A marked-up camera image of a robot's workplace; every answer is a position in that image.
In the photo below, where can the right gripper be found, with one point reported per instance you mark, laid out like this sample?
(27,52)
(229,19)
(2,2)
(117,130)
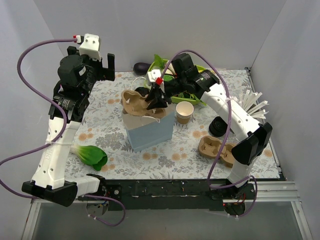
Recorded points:
(160,88)

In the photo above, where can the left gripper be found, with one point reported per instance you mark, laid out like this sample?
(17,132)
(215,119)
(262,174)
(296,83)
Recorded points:
(100,70)

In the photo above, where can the black cup lid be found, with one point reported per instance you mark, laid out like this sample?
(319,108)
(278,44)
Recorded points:
(143,91)

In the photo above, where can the pulp cup carrier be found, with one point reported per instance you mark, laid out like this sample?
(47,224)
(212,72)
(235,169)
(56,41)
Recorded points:
(134,104)

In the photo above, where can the light blue paper bag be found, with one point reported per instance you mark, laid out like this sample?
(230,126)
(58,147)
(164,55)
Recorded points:
(146,131)

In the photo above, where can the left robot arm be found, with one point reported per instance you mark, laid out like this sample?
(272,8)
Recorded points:
(78,72)

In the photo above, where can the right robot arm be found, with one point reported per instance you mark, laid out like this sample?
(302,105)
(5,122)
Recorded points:
(178,75)

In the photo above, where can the dark purple eggplant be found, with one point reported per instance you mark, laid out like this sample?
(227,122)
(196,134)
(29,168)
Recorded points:
(141,68)

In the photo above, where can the stack of paper cups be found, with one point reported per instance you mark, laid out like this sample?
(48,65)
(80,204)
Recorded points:
(184,111)

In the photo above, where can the green plastic vegetable tray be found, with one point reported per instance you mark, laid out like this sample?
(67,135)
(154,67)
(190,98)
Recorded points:
(185,98)

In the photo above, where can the green lettuce head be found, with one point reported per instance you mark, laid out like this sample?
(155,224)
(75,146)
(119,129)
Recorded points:
(159,62)

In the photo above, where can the floral table mat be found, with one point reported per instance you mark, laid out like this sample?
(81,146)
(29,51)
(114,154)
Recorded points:
(177,158)

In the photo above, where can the stack of black lids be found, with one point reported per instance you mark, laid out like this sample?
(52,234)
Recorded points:
(218,127)

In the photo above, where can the stack of pulp cup carriers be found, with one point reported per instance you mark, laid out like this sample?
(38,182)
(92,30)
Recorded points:
(209,147)

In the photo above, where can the green bok choy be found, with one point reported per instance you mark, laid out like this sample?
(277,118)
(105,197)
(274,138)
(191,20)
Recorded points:
(90,155)

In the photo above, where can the cup of white straws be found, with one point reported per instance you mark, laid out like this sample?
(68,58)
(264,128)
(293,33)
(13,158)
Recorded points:
(250,103)

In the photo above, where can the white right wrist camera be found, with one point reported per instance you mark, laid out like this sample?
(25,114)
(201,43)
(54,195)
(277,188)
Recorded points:
(152,76)

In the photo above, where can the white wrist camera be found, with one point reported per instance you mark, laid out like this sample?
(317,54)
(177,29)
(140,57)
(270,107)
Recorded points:
(90,46)
(152,76)

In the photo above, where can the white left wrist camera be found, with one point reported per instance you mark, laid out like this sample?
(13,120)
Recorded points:
(90,46)

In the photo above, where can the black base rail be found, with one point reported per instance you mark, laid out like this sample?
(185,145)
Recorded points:
(167,194)

